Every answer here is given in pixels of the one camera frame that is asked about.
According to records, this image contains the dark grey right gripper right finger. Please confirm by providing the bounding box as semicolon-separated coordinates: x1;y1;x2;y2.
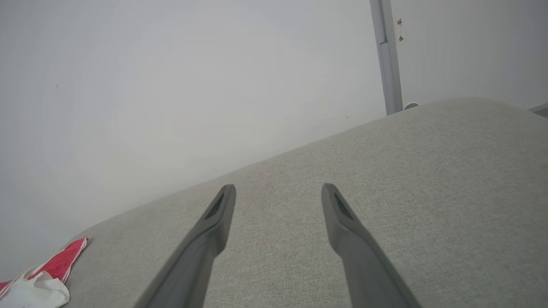
322;184;423;308

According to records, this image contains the light grey fabric sofa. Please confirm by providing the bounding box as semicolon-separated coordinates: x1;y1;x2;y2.
60;97;548;308

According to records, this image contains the grey wall conduit pipe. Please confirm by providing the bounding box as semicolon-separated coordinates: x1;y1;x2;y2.
369;0;404;116

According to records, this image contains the red and white jersey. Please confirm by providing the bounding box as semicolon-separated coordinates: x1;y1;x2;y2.
0;237;90;308

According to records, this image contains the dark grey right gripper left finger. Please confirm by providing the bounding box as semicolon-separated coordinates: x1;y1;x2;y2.
134;184;237;308

